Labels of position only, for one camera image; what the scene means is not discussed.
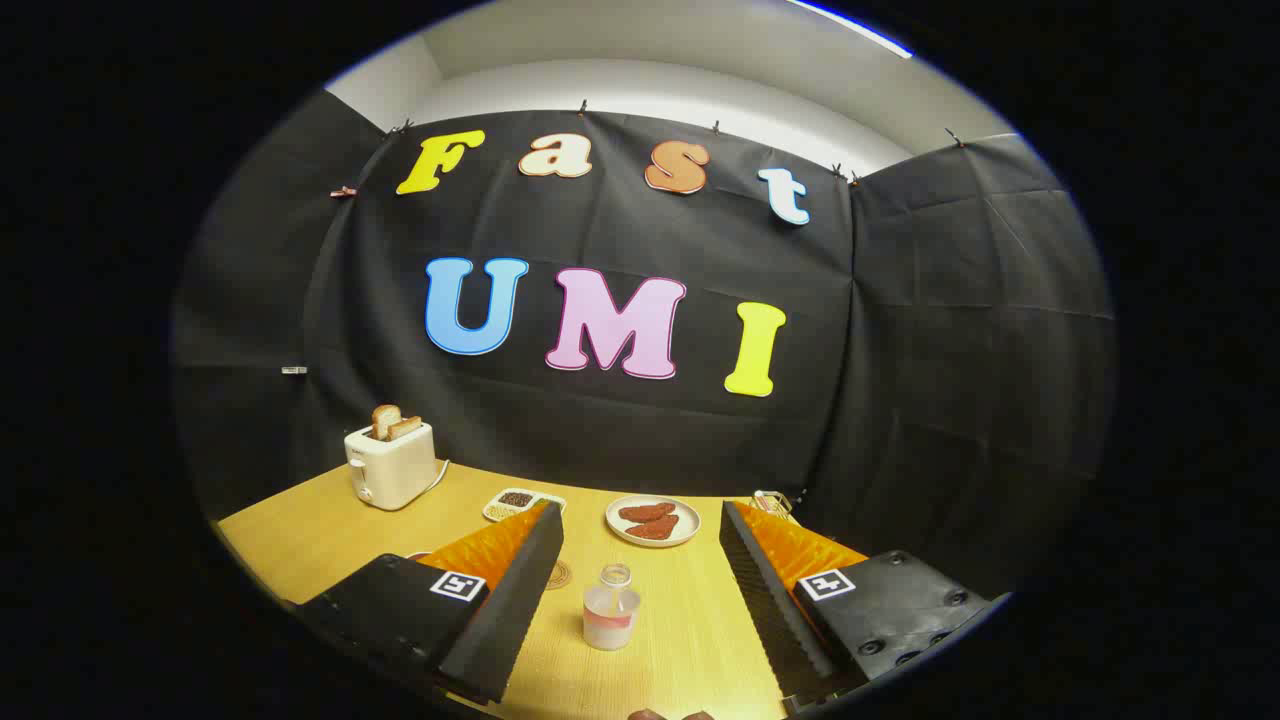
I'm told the white toaster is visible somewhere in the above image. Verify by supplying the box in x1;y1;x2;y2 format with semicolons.
344;420;438;512

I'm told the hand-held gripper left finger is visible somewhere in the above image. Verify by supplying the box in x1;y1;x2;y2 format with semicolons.
295;500;566;706

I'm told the clear juice bottle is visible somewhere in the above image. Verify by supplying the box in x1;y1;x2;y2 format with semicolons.
583;563;642;652

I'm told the divided white seed dish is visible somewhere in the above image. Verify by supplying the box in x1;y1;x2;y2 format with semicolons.
482;488;567;524

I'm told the white round plate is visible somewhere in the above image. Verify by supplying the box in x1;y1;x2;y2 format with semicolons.
605;495;702;548

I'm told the wooden table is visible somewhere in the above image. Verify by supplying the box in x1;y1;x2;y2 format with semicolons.
215;460;871;720

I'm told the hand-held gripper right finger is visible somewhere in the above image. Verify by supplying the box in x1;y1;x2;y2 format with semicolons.
718;500;1011;701

